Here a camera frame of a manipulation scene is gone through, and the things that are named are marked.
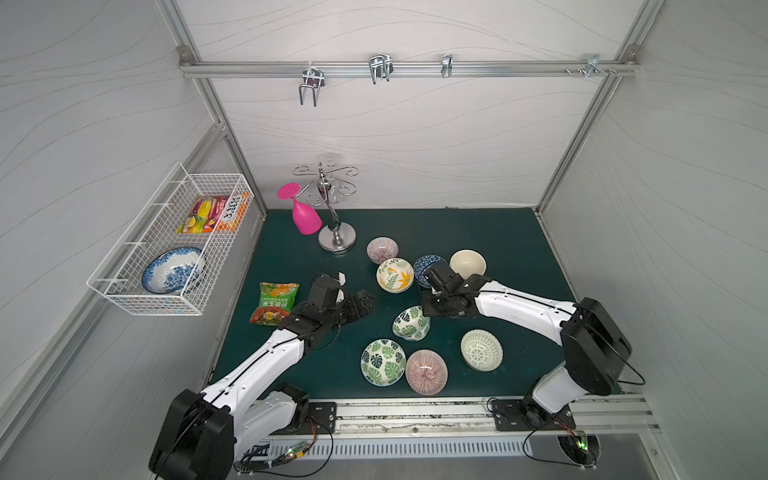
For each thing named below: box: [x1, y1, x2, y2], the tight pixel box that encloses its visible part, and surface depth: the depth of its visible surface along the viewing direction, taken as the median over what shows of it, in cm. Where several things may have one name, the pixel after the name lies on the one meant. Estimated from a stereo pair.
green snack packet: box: [249, 282, 300, 326], surface depth 93 cm
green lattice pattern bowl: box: [460, 328, 504, 372], surface depth 84 cm
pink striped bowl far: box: [366, 236, 399, 265], surface depth 107 cm
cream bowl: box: [449, 249, 487, 281], surface depth 99 cm
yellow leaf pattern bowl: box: [376, 257, 415, 294], surface depth 100 cm
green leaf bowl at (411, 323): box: [392, 305, 431, 341], surface depth 90 cm
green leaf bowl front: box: [360, 338, 407, 387], surface depth 83 cm
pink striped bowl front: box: [405, 349, 448, 396], surface depth 80 cm
